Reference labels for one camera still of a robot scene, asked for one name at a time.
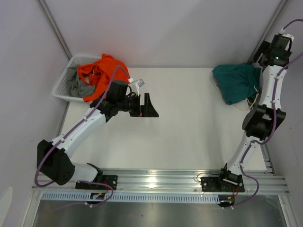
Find grey shorts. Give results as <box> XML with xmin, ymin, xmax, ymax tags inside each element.
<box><xmin>66</xmin><ymin>67</ymin><xmax>96</xmax><ymax>98</ymax></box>

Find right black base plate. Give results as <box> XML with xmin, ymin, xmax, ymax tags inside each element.
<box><xmin>200</xmin><ymin>176</ymin><xmax>245</xmax><ymax>192</ymax></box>

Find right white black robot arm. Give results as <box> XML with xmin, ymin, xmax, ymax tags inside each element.
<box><xmin>216</xmin><ymin>31</ymin><xmax>294</xmax><ymax>192</ymax></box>

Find purple cable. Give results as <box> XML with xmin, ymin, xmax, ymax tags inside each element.
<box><xmin>34</xmin><ymin>65</ymin><xmax>132</xmax><ymax>209</ymax></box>
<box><xmin>220</xmin><ymin>19</ymin><xmax>303</xmax><ymax>209</ymax></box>

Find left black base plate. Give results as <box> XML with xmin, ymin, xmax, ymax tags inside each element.
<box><xmin>75</xmin><ymin>175</ymin><xmax>118</xmax><ymax>191</ymax></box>

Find aluminium corner post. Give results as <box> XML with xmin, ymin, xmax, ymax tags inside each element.
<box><xmin>36</xmin><ymin>0</ymin><xmax>72</xmax><ymax>60</ymax></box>
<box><xmin>247</xmin><ymin>0</ymin><xmax>291</xmax><ymax>64</ymax></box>

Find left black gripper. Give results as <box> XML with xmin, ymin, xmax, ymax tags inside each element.
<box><xmin>117</xmin><ymin>93</ymin><xmax>159</xmax><ymax>118</ymax></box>

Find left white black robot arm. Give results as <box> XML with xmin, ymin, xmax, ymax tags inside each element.
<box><xmin>36</xmin><ymin>79</ymin><xmax>159</xmax><ymax>189</ymax></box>

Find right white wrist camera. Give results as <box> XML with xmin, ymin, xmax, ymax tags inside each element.
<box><xmin>279</xmin><ymin>28</ymin><xmax>294</xmax><ymax>52</ymax></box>

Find teal green shorts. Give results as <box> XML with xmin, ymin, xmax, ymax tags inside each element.
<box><xmin>212</xmin><ymin>63</ymin><xmax>261</xmax><ymax>105</ymax></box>

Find orange shorts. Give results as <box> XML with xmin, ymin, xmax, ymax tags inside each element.
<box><xmin>77</xmin><ymin>53</ymin><xmax>129</xmax><ymax>102</ymax></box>

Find white plastic basket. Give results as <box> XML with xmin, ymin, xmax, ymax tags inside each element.
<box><xmin>52</xmin><ymin>53</ymin><xmax>102</xmax><ymax>102</ymax></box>

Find left aluminium corner post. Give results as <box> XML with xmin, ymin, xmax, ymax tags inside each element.
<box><xmin>36</xmin><ymin>0</ymin><xmax>72</xmax><ymax>60</ymax></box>

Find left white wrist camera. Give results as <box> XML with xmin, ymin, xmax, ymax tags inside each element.
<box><xmin>128</xmin><ymin>78</ymin><xmax>145</xmax><ymax>95</ymax></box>

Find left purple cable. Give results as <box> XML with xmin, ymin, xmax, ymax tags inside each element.
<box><xmin>34</xmin><ymin>65</ymin><xmax>132</xmax><ymax>209</ymax></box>

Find right aluminium corner post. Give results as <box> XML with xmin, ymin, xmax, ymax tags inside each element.
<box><xmin>247</xmin><ymin>0</ymin><xmax>291</xmax><ymax>64</ymax></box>

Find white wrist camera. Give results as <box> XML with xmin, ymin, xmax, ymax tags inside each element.
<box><xmin>279</xmin><ymin>28</ymin><xmax>294</xmax><ymax>52</ymax></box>
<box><xmin>128</xmin><ymin>78</ymin><xmax>145</xmax><ymax>95</ymax></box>

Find aluminium table edge rail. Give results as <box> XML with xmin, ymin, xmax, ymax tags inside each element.
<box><xmin>33</xmin><ymin>169</ymin><xmax>288</xmax><ymax>195</ymax></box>

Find white slotted cable duct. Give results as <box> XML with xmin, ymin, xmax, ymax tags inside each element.
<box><xmin>41</xmin><ymin>192</ymin><xmax>220</xmax><ymax>204</ymax></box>

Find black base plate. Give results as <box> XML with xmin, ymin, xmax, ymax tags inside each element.
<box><xmin>200</xmin><ymin>176</ymin><xmax>245</xmax><ymax>192</ymax></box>
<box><xmin>75</xmin><ymin>175</ymin><xmax>118</xmax><ymax>191</ymax></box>

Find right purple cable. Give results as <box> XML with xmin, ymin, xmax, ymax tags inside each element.
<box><xmin>220</xmin><ymin>19</ymin><xmax>303</xmax><ymax>209</ymax></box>

